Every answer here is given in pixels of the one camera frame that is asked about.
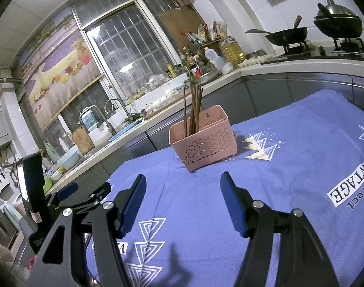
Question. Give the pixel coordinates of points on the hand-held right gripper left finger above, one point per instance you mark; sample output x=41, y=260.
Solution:
x=134, y=206

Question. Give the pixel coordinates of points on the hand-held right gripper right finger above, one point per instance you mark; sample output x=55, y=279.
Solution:
x=232, y=200

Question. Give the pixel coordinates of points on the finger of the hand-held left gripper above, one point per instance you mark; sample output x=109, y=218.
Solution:
x=99, y=189
x=67, y=192

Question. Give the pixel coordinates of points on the pink perforated plastic basket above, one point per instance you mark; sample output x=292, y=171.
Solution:
x=208, y=152

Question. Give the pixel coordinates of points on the bundle of brown chopsticks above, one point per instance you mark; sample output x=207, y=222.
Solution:
x=196, y=107

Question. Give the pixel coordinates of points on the light blue plastic tub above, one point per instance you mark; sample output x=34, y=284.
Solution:
x=71, y=160

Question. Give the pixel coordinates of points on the wooden cutting board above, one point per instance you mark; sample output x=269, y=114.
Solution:
x=82, y=139

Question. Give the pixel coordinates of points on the blue printed cloth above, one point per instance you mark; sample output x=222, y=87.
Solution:
x=289, y=170

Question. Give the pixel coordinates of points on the white box with blue label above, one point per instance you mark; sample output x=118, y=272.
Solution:
x=90, y=121

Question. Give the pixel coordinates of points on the steel kitchen faucet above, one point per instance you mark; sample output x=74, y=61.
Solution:
x=93, y=109
x=116, y=101

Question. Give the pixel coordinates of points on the grey kitchen counter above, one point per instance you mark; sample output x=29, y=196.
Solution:
x=259, y=89

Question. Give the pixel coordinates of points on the white egg tray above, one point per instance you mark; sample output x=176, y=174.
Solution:
x=252, y=61

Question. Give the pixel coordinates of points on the white plastic jug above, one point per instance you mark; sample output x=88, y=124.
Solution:
x=214, y=59

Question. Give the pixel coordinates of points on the barred kitchen window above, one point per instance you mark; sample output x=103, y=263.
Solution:
x=131, y=50

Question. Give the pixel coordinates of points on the row of condiment bottles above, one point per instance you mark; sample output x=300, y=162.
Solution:
x=185, y=62

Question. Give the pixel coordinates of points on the yellow cooking oil bottle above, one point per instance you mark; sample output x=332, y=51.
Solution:
x=232, y=52

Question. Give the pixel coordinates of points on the black gas burner stand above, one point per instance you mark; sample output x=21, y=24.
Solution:
x=297, y=49
x=349, y=46

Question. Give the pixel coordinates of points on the metal spatula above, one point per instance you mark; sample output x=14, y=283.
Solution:
x=255, y=31

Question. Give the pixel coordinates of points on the brown wooden board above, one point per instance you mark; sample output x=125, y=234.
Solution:
x=180, y=30

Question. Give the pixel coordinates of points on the black deep wok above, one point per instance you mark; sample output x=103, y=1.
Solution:
x=338, y=28

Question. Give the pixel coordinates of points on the steel wok lid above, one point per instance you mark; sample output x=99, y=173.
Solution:
x=338, y=10

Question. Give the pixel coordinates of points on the fruit wall mural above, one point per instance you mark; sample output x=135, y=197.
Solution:
x=59, y=71

